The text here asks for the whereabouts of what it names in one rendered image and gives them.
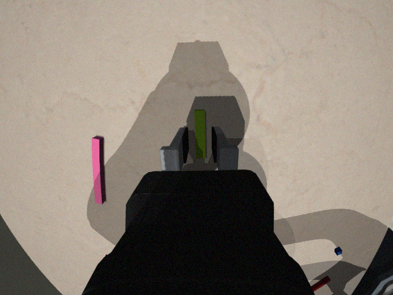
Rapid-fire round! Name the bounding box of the red rod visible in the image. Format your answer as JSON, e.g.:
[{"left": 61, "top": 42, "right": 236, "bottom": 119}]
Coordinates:
[{"left": 311, "top": 276, "right": 330, "bottom": 291}]

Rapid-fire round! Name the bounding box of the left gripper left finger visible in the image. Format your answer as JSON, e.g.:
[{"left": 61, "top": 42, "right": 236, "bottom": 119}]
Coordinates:
[{"left": 160, "top": 127, "right": 189, "bottom": 171}]

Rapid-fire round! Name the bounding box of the small blue block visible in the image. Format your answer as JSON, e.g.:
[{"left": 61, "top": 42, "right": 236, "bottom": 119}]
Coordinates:
[{"left": 335, "top": 247, "right": 342, "bottom": 256}]

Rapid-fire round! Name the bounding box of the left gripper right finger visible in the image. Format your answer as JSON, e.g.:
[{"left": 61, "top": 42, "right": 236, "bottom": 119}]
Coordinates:
[{"left": 212, "top": 126, "right": 239, "bottom": 170}]

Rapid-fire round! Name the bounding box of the pink rod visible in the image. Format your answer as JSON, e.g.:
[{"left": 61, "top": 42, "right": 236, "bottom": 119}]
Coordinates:
[{"left": 92, "top": 136, "right": 105, "bottom": 204}]

